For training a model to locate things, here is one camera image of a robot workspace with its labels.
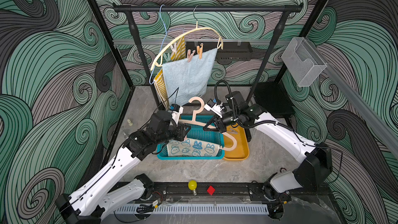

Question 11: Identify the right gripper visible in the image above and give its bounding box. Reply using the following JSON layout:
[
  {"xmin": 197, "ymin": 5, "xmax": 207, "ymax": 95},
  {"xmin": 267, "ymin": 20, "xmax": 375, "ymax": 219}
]
[{"xmin": 203, "ymin": 110, "xmax": 239, "ymax": 133}]

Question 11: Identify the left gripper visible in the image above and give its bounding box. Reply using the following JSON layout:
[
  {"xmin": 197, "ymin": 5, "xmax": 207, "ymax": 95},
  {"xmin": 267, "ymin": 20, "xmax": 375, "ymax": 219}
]
[{"xmin": 153, "ymin": 122, "xmax": 190, "ymax": 146}]

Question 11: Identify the bunny pattern towel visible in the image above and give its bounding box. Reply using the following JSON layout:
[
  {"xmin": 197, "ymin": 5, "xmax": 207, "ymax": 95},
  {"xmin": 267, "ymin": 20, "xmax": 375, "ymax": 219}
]
[{"xmin": 167, "ymin": 139, "xmax": 220, "ymax": 157}]

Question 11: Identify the pink wooden hanger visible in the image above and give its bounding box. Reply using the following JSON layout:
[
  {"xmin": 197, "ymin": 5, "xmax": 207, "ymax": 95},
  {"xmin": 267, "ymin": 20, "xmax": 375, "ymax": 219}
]
[{"xmin": 177, "ymin": 96, "xmax": 238, "ymax": 152}]

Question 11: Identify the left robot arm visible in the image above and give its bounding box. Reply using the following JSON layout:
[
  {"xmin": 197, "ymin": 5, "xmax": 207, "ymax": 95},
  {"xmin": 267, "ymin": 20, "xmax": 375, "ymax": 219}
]
[{"xmin": 56, "ymin": 107, "xmax": 191, "ymax": 224}]

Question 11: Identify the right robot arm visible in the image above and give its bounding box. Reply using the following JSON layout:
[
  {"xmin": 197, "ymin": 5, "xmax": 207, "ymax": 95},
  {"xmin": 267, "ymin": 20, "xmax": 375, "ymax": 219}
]
[{"xmin": 205, "ymin": 102, "xmax": 333, "ymax": 200}]

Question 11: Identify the cream plastic hanger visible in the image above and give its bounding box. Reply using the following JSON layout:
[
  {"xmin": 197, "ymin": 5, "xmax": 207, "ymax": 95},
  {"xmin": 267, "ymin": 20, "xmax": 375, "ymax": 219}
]
[{"xmin": 150, "ymin": 5, "xmax": 224, "ymax": 72}]

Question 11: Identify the teal perforated plastic basket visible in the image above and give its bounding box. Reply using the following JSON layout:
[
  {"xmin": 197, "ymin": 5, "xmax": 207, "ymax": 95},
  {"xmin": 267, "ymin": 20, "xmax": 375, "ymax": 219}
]
[{"xmin": 156, "ymin": 125, "xmax": 224, "ymax": 160}]

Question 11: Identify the yellow plastic tray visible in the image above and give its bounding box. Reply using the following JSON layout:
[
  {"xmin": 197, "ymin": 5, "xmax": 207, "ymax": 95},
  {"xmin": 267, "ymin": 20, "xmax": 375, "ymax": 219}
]
[{"xmin": 223, "ymin": 126, "xmax": 250, "ymax": 161}]

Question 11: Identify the black case on floor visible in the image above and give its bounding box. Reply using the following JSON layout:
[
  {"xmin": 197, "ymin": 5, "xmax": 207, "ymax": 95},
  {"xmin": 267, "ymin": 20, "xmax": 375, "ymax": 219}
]
[{"xmin": 254, "ymin": 82, "xmax": 295, "ymax": 118}]

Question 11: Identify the light blue towel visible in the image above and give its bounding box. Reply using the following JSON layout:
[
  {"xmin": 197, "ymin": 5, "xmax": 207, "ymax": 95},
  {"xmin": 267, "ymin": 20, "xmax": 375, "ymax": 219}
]
[{"xmin": 162, "ymin": 48, "xmax": 218, "ymax": 106}]

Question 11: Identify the yellow light bulb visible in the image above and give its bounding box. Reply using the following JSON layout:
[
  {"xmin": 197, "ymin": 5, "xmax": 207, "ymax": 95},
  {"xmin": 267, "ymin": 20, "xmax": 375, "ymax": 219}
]
[{"xmin": 188, "ymin": 180, "xmax": 198, "ymax": 196}]

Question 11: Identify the red diamond marker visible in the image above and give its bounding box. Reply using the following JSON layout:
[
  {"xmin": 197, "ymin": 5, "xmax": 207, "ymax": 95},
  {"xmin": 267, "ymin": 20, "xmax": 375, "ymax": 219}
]
[{"xmin": 207, "ymin": 186, "xmax": 216, "ymax": 196}]

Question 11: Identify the orange clothespin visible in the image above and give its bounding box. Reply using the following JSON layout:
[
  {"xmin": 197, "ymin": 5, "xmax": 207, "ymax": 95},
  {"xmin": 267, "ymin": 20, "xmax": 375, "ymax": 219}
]
[{"xmin": 197, "ymin": 43, "xmax": 204, "ymax": 60}]

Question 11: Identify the yellow striped towel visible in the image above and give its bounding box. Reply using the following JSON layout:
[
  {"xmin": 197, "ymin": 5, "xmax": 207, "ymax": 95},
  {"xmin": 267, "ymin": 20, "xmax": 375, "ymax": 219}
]
[{"xmin": 153, "ymin": 37, "xmax": 187, "ymax": 105}]

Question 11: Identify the black clothes rack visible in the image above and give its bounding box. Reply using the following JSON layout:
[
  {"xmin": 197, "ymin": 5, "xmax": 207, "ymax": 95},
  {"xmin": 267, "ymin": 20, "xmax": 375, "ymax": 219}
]
[{"xmin": 112, "ymin": 2, "xmax": 304, "ymax": 141}]

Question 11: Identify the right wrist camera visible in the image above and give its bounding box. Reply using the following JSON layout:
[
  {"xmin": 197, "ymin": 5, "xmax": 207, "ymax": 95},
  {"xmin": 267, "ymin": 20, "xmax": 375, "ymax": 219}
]
[{"xmin": 204, "ymin": 99, "xmax": 226, "ymax": 116}]

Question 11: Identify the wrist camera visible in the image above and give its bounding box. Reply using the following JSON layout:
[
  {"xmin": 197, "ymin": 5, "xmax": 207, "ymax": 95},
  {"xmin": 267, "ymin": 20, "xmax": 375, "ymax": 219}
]
[
  {"xmin": 169, "ymin": 103, "xmax": 183, "ymax": 114},
  {"xmin": 204, "ymin": 99, "xmax": 226, "ymax": 116}
]

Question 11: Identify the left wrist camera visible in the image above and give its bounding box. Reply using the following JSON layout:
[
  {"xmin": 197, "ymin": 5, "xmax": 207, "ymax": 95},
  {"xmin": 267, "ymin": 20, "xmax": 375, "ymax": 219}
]
[{"xmin": 169, "ymin": 103, "xmax": 183, "ymax": 114}]

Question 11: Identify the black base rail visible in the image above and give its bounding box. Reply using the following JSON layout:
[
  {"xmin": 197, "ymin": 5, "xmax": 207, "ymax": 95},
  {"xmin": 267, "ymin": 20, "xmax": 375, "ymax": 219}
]
[{"xmin": 138, "ymin": 181, "xmax": 331, "ymax": 203}]

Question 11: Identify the black wall shelf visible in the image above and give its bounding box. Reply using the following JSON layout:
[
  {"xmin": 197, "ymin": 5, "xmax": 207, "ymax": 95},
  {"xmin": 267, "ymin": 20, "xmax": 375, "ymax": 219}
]
[{"xmin": 186, "ymin": 41, "xmax": 253, "ymax": 65}]

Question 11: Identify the white slotted cable duct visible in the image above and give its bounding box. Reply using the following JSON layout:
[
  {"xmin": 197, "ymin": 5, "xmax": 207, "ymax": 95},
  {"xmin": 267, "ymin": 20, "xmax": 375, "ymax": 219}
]
[{"xmin": 114, "ymin": 203, "xmax": 270, "ymax": 216}]

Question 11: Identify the clear acrylic wall box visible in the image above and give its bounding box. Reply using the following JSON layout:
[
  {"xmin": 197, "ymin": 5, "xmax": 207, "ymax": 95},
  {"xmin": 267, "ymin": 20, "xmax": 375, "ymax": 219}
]
[{"xmin": 282, "ymin": 37, "xmax": 327, "ymax": 87}]

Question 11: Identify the blue wire hanger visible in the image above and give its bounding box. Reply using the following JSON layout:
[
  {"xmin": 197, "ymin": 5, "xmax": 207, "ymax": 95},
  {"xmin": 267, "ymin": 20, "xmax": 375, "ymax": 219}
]
[{"xmin": 148, "ymin": 4, "xmax": 169, "ymax": 85}]

